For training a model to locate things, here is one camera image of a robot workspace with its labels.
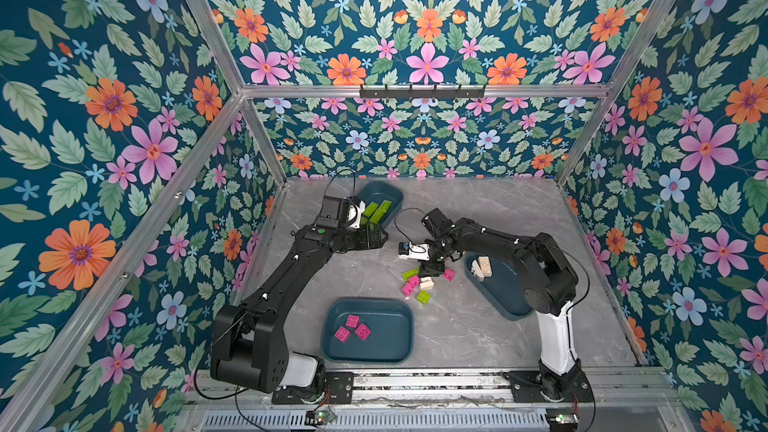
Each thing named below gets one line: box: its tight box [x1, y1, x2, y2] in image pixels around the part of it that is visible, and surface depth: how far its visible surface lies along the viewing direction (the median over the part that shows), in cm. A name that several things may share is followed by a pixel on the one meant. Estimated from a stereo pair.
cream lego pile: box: [420, 276, 435, 290], surface depth 92 cm
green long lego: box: [369, 200, 392, 224], surface depth 110 cm
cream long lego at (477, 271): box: [471, 260, 485, 281], surface depth 93 cm
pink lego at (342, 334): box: [334, 326, 350, 343], surface depth 82 cm
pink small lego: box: [355, 323, 371, 341], surface depth 82 cm
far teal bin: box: [357, 180, 404, 229], surface depth 113 cm
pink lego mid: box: [346, 315, 360, 328], surface depth 84 cm
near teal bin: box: [322, 297, 414, 365], surface depth 83 cm
